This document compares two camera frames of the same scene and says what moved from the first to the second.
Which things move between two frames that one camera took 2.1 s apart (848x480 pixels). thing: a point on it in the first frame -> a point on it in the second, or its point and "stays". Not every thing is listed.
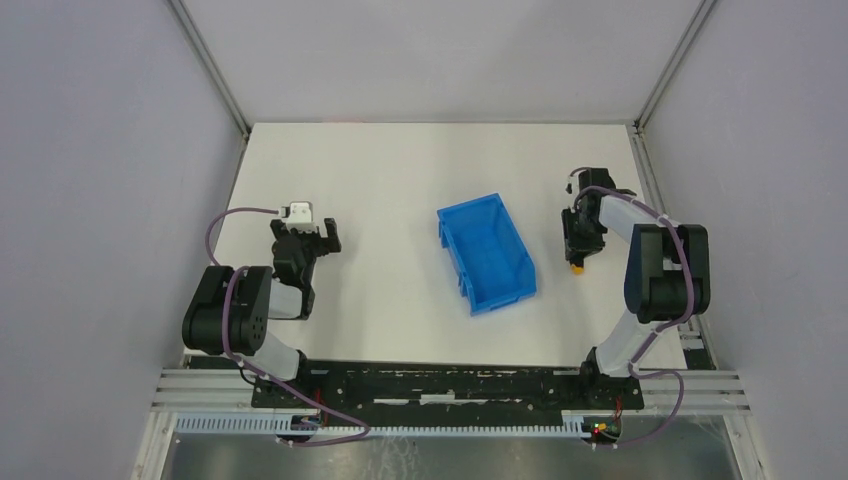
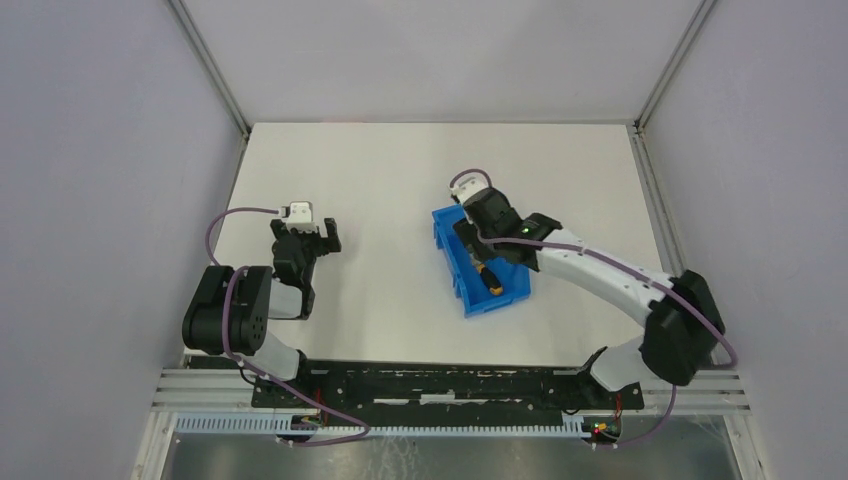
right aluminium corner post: x=642 y=117 stays
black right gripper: x=573 y=237 -> x=472 y=237
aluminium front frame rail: x=703 y=392 stays
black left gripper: x=315 y=240 stays
